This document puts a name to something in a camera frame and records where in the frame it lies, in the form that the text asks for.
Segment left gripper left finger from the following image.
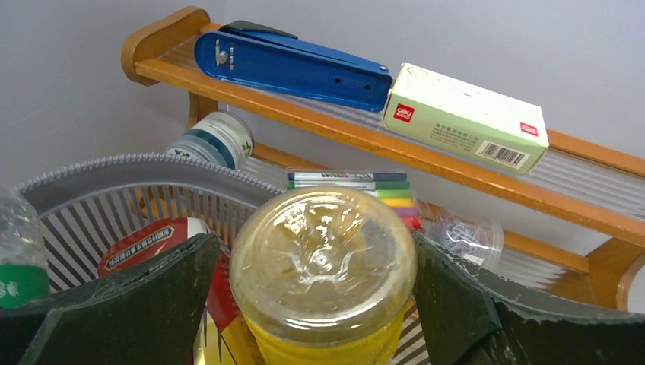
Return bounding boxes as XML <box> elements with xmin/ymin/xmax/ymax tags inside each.
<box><xmin>1</xmin><ymin>233</ymin><xmax>220</xmax><ymax>364</ymax></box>

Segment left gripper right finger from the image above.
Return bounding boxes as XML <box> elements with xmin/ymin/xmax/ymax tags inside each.
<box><xmin>414</xmin><ymin>233</ymin><xmax>644</xmax><ymax>364</ymax></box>

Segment amber tea bottle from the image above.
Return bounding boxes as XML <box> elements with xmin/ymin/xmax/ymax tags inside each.
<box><xmin>97</xmin><ymin>216</ymin><xmax>265</xmax><ymax>365</ymax></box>

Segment bottle green cap green label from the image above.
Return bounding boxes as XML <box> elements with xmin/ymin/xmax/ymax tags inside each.
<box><xmin>1</xmin><ymin>186</ymin><xmax>50</xmax><ymax>309</ymax></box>

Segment yellow bottle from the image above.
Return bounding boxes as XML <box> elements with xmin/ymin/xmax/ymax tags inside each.
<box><xmin>230</xmin><ymin>186</ymin><xmax>418</xmax><ymax>364</ymax></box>

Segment grey mesh waste bin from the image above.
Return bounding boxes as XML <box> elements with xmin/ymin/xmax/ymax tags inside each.
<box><xmin>19</xmin><ymin>154</ymin><xmax>427</xmax><ymax>364</ymax></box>

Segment clear jar of clips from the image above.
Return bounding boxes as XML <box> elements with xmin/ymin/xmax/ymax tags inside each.
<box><xmin>430</xmin><ymin>209</ymin><xmax>504</xmax><ymax>270</ymax></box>

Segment wooden slatted shelf rack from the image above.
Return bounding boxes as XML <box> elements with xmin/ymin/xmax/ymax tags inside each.
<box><xmin>121</xmin><ymin>6</ymin><xmax>644</xmax><ymax>310</ymax></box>

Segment pack of coloured markers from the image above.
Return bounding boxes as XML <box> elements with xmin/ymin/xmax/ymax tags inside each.
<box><xmin>286</xmin><ymin>170</ymin><xmax>424</xmax><ymax>231</ymax></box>

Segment white and red box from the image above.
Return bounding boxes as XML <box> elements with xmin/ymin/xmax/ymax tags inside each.
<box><xmin>382</xmin><ymin>63</ymin><xmax>550</xmax><ymax>175</ymax></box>

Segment blue stapler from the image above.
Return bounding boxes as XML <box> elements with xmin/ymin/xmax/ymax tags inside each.
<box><xmin>193</xmin><ymin>21</ymin><xmax>392</xmax><ymax>112</ymax></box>

